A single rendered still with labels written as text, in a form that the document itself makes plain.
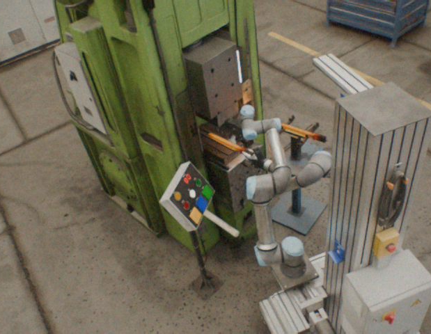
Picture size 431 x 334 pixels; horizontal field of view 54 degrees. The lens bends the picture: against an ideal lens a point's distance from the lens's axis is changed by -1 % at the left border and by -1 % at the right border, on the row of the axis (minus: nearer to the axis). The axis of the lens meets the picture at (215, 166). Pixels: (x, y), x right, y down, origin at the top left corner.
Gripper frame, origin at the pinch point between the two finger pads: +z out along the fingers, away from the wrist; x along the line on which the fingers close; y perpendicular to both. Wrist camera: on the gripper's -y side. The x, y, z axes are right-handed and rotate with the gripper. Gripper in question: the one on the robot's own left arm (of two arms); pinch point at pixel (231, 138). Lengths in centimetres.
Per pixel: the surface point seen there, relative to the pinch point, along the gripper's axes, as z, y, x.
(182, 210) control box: 10, 14, -55
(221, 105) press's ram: -8.5, -19.3, 7.4
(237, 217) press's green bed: 80, 32, 1
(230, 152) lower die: 29.5, -0.6, 9.0
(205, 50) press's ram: -35, -44, 10
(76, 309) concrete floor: 143, -5, -129
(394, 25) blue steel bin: 119, -22, 377
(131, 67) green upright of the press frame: -14, -73, -23
